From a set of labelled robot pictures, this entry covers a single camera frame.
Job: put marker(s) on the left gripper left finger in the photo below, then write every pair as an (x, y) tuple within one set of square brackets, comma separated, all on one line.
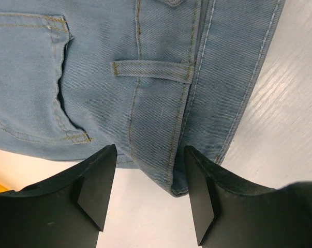
[(66, 210)]

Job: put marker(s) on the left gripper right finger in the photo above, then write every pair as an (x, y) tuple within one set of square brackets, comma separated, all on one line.
[(230, 211)]

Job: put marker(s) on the light blue denim skirt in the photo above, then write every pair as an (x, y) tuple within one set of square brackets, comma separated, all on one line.
[(150, 77)]

